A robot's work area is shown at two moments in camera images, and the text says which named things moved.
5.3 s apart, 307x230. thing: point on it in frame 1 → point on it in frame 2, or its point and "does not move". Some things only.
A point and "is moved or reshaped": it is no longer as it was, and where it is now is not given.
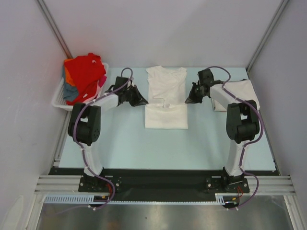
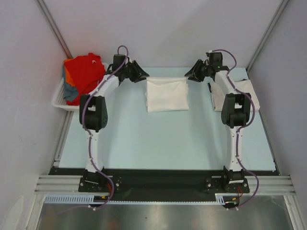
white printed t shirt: x=167 y=108 is moved or reshaped
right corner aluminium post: x=282 y=6 does not move
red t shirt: x=85 y=72 does not move
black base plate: x=160 y=184 does not move
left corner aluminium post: x=54 y=28 does not move
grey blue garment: x=70 y=92 does not move
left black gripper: x=139 y=100 → x=138 y=72
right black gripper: x=197 y=90 → x=198 y=71
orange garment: x=68 y=78 does not move
